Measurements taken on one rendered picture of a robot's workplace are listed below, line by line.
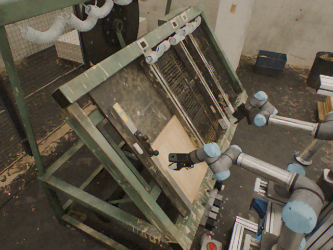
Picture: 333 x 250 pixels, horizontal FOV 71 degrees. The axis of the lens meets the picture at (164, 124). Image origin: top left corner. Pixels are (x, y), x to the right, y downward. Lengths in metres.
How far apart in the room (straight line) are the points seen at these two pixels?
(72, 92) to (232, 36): 4.39
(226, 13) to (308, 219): 4.56
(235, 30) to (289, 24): 1.72
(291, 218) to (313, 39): 5.89
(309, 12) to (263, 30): 1.00
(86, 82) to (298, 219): 1.18
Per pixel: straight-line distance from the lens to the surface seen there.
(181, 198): 1.76
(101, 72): 1.44
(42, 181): 2.33
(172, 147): 1.79
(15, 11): 1.46
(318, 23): 6.66
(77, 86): 1.32
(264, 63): 5.80
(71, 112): 1.31
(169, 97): 1.84
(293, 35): 6.69
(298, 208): 1.09
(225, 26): 5.30
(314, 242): 1.81
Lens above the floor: 2.48
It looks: 40 degrees down
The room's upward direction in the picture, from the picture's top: 3 degrees clockwise
